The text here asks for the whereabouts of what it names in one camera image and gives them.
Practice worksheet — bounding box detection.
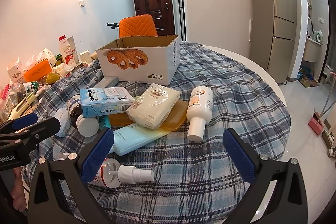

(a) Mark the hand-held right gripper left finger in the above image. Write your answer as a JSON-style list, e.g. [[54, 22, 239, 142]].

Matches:
[[28, 127, 116, 224]]

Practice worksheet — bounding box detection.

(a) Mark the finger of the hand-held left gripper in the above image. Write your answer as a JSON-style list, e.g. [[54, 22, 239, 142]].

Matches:
[[0, 116, 63, 147], [0, 112, 39, 136]]

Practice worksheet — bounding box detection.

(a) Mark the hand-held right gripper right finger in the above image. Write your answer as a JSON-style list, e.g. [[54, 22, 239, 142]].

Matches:
[[223, 128, 311, 224]]

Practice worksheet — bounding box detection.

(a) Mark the white packet blue print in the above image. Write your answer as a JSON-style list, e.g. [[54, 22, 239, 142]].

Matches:
[[52, 108, 72, 138]]

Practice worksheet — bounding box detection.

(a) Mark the dark jar white cap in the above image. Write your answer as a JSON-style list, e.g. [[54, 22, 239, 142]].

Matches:
[[67, 94, 100, 138]]

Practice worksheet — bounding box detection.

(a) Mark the clear spray bottle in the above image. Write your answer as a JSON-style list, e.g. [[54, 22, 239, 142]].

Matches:
[[88, 157, 155, 187]]

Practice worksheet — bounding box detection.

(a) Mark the light blue wipes pack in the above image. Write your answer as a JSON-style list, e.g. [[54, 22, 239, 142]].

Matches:
[[109, 123, 171, 156]]

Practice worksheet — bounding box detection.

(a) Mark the light blue paper box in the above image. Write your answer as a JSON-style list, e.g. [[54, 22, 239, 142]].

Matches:
[[79, 87, 136, 118]]

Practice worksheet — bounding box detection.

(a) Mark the white lotion bottle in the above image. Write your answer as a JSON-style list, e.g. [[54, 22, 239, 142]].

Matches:
[[186, 86, 214, 142]]

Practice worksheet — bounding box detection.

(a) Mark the orange plastic pack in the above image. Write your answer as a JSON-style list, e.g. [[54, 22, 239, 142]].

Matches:
[[108, 100, 189, 133]]

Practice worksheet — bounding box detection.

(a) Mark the white cloth packet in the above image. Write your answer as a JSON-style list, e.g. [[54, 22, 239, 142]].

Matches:
[[126, 83, 181, 130]]

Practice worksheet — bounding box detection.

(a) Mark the cardboard box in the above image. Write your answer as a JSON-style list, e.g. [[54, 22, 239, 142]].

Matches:
[[95, 35, 180, 86]]

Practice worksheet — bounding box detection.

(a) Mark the person's left forearm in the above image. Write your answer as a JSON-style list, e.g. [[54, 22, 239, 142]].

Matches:
[[10, 166, 30, 212]]

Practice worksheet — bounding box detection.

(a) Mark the teal packet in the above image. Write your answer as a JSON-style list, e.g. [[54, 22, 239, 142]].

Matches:
[[99, 116, 111, 130]]

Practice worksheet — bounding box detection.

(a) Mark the green white can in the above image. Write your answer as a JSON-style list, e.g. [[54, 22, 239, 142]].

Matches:
[[19, 81, 40, 95]]

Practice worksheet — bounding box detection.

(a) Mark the white paper bag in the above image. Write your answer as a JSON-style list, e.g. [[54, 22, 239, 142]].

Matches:
[[6, 57, 27, 83]]

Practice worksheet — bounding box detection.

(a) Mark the yellow bag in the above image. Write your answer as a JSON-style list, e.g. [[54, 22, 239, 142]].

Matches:
[[46, 71, 61, 83]]

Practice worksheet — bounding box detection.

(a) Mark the orange tissue pack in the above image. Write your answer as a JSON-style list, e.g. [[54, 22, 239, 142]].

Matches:
[[23, 58, 53, 83]]

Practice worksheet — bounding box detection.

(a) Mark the blue plaid cloth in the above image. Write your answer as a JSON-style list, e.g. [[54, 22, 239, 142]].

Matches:
[[21, 42, 292, 224]]

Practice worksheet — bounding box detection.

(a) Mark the crumpled white plastic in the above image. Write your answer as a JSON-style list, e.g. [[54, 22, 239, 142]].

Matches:
[[54, 62, 74, 76]]

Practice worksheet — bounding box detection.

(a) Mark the clear plastic bag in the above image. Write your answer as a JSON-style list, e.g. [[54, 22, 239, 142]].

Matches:
[[25, 48, 57, 67]]

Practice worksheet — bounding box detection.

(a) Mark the pale blue long box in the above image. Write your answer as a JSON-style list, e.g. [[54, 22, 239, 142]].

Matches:
[[93, 76, 119, 89]]

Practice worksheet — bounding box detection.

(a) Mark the white carton red print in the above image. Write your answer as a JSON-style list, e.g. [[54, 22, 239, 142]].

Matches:
[[66, 36, 80, 65]]

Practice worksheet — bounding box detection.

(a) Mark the small white box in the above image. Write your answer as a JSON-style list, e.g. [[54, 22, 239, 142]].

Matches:
[[79, 50, 91, 64]]

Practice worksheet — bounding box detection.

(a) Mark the red capped milk bottle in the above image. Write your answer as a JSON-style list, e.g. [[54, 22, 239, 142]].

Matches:
[[58, 35, 71, 64]]

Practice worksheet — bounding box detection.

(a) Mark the pink dustpan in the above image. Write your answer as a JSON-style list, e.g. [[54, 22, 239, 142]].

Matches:
[[307, 108, 331, 135]]

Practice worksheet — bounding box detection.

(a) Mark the slipper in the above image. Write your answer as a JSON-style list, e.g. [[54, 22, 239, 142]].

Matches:
[[322, 130, 336, 159]]

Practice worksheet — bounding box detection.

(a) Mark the doormat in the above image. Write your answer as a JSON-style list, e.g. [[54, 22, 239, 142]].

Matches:
[[299, 78, 320, 87]]

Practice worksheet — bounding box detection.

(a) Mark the blue basin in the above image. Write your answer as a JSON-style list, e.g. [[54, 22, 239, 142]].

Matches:
[[298, 68, 312, 80]]

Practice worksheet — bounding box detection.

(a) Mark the orange chair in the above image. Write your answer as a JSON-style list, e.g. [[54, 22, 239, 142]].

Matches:
[[119, 14, 158, 38]]

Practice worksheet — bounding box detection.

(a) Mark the large detergent bottle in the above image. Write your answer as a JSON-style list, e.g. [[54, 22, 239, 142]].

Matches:
[[313, 29, 324, 43]]

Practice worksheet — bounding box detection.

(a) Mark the beige refrigerator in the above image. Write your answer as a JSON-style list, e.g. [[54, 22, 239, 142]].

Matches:
[[248, 0, 300, 85]]

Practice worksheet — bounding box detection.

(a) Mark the dark sliding door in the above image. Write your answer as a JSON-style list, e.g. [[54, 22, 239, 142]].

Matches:
[[327, 0, 335, 67]]

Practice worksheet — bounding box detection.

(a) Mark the brown door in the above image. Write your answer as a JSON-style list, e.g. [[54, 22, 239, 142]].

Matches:
[[131, 0, 175, 36]]

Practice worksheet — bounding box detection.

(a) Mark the pale green handled tool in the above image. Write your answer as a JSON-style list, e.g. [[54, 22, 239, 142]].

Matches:
[[8, 93, 36, 120]]

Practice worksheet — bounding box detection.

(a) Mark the broom handle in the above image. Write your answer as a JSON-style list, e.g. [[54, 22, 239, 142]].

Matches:
[[318, 76, 336, 125]]

